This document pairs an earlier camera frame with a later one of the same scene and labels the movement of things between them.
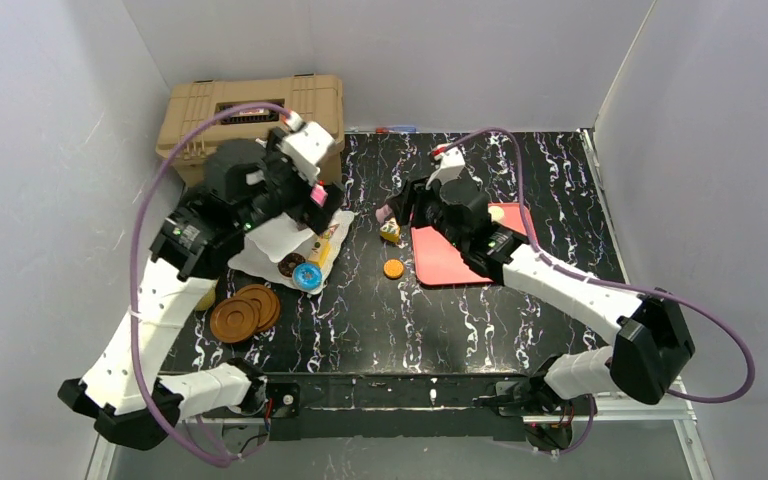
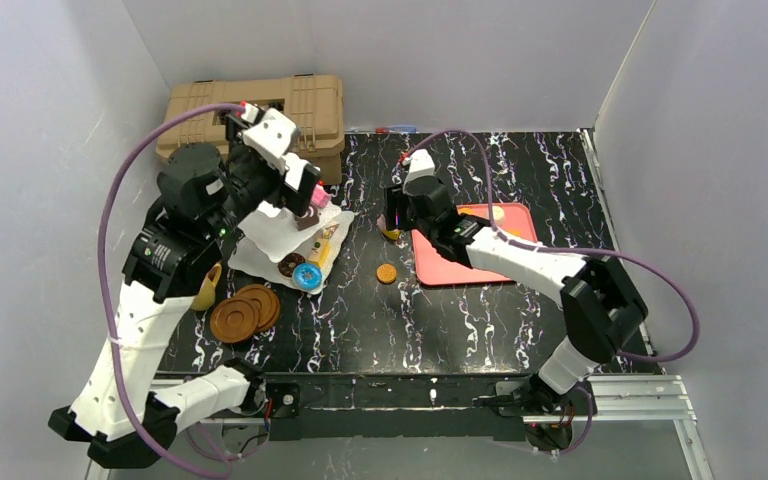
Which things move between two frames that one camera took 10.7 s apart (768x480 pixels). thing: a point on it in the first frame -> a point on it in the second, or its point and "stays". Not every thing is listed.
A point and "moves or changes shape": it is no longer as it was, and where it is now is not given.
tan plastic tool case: [315, 99] stays
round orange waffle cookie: [393, 268] moves or changes shape
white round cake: [496, 212] stays
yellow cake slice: [390, 230] stays
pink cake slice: [319, 194] stays
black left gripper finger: [318, 218] -> [299, 200]
